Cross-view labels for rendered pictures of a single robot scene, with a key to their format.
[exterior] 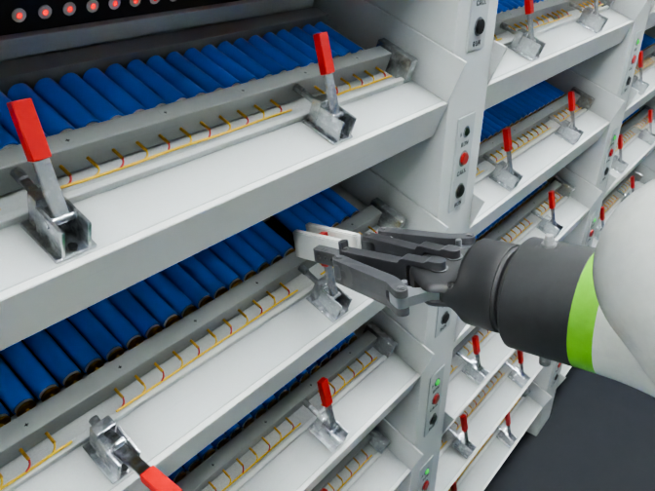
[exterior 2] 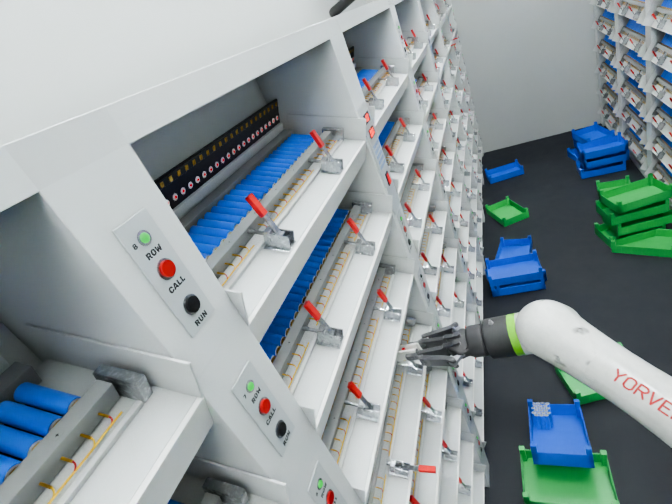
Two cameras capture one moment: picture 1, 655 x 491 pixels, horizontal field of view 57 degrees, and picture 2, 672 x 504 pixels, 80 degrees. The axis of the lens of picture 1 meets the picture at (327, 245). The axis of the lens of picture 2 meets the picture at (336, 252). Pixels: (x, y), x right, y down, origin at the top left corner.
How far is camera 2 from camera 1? 53 cm
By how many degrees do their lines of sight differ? 9
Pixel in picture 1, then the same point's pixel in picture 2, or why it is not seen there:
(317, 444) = (433, 423)
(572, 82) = not seen: hidden behind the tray
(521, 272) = (489, 336)
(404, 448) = (454, 401)
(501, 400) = not seen: hidden behind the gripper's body
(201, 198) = (387, 372)
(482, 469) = (477, 385)
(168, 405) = (399, 443)
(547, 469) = (501, 366)
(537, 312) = (501, 347)
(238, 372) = (409, 417)
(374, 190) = not seen: hidden behind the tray
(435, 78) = (404, 268)
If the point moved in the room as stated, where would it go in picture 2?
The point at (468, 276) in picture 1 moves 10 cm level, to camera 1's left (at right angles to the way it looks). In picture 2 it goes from (471, 344) to (435, 367)
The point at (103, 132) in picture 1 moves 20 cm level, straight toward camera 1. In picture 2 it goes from (350, 371) to (430, 415)
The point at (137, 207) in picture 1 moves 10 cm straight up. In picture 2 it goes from (376, 388) to (359, 354)
